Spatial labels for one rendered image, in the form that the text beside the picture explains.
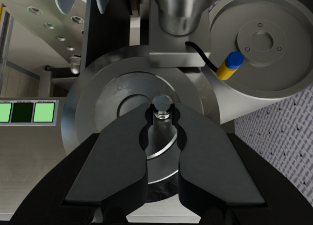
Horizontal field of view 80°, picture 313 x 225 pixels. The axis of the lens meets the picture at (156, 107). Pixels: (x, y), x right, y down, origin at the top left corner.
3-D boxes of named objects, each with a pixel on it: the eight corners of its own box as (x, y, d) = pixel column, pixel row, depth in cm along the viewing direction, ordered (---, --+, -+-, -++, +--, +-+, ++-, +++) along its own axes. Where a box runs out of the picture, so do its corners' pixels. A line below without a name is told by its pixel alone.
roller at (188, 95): (200, 53, 18) (209, 184, 15) (177, 108, 43) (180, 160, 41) (78, 57, 18) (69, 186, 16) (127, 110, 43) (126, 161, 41)
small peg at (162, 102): (175, 96, 13) (169, 116, 12) (173, 105, 15) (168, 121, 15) (155, 91, 13) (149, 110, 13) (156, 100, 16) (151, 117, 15)
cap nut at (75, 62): (80, 56, 52) (78, 71, 51) (85, 62, 56) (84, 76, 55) (67, 56, 52) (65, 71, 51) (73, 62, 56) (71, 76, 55)
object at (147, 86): (91, 73, 16) (178, 66, 16) (98, 81, 18) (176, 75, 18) (91, 164, 15) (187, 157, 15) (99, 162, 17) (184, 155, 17)
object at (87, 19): (96, -68, 23) (84, 75, 19) (129, 40, 46) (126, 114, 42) (92, -68, 23) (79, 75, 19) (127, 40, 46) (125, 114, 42)
